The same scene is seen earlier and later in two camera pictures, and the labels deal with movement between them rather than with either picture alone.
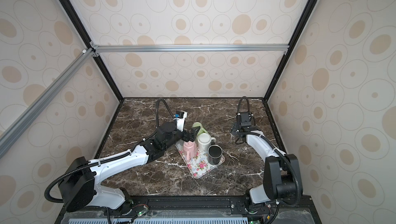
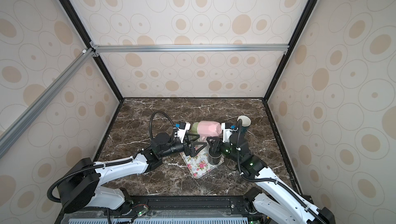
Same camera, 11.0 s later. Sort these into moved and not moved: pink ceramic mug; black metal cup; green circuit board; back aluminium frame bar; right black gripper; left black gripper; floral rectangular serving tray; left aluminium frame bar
Moved: pink ceramic mug; left black gripper; right black gripper
Not moved: floral rectangular serving tray; left aluminium frame bar; black metal cup; green circuit board; back aluminium frame bar
